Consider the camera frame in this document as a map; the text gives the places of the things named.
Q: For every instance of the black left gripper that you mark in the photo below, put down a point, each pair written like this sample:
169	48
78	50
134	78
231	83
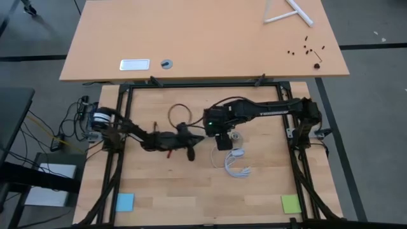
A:
184	140

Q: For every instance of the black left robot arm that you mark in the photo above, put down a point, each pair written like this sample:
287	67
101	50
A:
140	135

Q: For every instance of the dark grey side desk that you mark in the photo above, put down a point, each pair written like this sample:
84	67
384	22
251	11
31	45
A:
12	111

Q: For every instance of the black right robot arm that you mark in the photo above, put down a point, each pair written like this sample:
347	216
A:
264	108

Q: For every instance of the black power adapter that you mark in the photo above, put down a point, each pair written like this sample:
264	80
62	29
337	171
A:
56	143

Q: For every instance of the brass lamp socket base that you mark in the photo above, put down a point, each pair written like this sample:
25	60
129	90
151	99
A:
241	140

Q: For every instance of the white box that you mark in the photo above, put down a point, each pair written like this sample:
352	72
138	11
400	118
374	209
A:
47	197

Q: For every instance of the grey table clamp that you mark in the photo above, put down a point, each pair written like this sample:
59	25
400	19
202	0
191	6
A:
321	133
92	136

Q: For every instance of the power strip with plugs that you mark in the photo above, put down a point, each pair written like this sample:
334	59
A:
83	108

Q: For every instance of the black clamp lever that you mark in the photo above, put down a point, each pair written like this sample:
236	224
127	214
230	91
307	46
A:
156	81
260	80

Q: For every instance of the black chair caster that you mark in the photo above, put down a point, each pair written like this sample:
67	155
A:
30	10

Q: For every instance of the black allen key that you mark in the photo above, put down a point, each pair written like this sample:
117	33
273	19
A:
318	56

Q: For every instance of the green sticky note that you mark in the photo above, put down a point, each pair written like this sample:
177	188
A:
291	204

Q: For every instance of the beige wooden desk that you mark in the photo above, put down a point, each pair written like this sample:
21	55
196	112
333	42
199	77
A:
203	35

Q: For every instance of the blue sticky note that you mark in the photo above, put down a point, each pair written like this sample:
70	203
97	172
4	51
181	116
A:
125	202

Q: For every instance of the silver bracket plate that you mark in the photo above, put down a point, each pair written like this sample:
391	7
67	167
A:
290	132

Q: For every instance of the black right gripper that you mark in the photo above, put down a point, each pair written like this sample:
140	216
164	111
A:
225	141

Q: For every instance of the black aluminium table frame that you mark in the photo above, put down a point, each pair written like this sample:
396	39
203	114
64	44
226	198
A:
203	85

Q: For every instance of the black desk leg frame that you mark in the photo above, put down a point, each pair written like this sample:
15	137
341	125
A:
31	178

